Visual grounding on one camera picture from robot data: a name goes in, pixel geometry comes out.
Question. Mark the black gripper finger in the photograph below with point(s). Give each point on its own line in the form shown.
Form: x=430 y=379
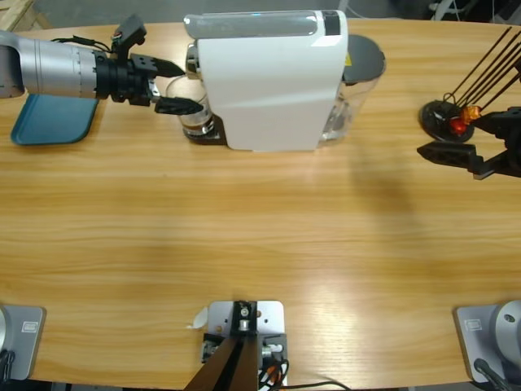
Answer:
x=169 y=68
x=179 y=106
x=496 y=122
x=447 y=154

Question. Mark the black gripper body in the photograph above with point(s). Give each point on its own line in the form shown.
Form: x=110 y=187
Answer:
x=126 y=81
x=513 y=155

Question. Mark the clear drinking glass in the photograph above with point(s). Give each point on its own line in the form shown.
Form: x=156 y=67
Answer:
x=195 y=122

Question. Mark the silver coffee machine lever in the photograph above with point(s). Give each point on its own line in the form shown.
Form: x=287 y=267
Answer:
x=244 y=26

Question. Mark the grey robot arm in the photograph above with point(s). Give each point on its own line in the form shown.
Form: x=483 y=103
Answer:
x=488 y=338
x=49 y=69

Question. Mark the orange coffee capsule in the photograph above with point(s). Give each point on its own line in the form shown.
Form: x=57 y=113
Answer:
x=471 y=113

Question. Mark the red coffee capsule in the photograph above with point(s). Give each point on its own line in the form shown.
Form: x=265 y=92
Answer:
x=458 y=124

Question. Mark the white capsule coffee machine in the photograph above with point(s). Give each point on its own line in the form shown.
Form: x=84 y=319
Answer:
x=264 y=89

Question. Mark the black capsule holder with rods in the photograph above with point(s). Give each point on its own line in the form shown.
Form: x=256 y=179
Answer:
x=433 y=118

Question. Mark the blue plastic tray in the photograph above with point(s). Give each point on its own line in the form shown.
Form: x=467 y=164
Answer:
x=53 y=122

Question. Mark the clear water tank grey lid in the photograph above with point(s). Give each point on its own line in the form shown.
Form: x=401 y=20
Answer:
x=362 y=57

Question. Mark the white tape scrap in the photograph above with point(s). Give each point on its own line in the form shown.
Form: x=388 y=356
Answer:
x=199 y=319

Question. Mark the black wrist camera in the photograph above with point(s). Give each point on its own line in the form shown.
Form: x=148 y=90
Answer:
x=128 y=34

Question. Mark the white metal frame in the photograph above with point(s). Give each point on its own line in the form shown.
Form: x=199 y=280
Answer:
x=445 y=10

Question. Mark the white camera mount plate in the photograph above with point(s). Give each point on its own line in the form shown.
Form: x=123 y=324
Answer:
x=270 y=313

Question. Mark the dark camera mount post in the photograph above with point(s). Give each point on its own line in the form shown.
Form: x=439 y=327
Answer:
x=228 y=366

